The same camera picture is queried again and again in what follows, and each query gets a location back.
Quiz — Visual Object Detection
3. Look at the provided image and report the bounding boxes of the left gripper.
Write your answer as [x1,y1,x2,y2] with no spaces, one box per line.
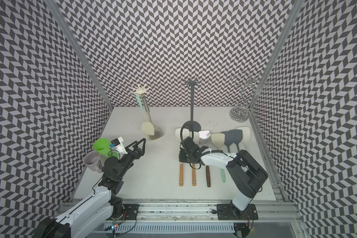
[117,138,146,179]

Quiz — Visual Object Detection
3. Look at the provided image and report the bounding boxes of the cream spoon brown handle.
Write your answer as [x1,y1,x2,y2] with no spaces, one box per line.
[189,131,199,186]

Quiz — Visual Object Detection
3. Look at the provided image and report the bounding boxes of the cream spatula light wood handle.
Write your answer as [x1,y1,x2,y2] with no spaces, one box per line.
[175,129,190,186]

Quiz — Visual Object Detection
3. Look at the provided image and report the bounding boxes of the cream slotted turner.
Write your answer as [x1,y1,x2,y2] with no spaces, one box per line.
[136,93,155,135]

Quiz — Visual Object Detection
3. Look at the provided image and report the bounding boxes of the cream utensil rack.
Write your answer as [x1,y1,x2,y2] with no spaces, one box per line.
[134,84,164,141]

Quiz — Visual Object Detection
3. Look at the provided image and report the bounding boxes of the cream turner mint handle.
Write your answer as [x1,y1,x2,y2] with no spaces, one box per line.
[211,133,226,183]

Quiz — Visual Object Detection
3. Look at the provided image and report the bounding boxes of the grey spatula mint handle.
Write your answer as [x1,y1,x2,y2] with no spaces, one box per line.
[229,129,243,152]

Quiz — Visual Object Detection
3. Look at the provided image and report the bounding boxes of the cream spatula wooden handle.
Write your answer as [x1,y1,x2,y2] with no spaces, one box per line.
[238,127,251,151]

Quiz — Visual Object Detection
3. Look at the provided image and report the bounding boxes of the grey turner mint handle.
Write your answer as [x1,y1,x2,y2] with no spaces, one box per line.
[222,131,234,152]

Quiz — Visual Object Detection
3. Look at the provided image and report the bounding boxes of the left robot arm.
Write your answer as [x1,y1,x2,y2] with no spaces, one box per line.
[32,138,146,238]

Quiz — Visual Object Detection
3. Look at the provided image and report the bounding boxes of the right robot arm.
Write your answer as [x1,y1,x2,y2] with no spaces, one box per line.
[179,137,268,212]

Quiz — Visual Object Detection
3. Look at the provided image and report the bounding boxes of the dark grey utensil rack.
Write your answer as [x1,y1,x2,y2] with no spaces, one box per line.
[183,80,201,132]

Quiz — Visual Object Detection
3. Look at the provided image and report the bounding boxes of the green plastic goblet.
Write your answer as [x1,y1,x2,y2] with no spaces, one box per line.
[93,138,119,158]

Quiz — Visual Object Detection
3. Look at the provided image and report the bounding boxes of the grey ceramic mug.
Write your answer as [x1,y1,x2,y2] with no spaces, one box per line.
[83,151,102,173]

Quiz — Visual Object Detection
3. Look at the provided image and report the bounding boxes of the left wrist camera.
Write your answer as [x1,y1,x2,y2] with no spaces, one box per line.
[110,137,127,155]

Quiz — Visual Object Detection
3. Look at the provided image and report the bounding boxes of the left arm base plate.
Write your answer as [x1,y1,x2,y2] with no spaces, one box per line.
[109,204,139,221]

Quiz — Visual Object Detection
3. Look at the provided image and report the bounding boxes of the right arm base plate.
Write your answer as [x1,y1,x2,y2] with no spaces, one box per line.
[216,203,258,221]

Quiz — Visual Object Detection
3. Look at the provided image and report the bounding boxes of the aluminium front rail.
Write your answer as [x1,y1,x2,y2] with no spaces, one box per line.
[92,199,309,238]

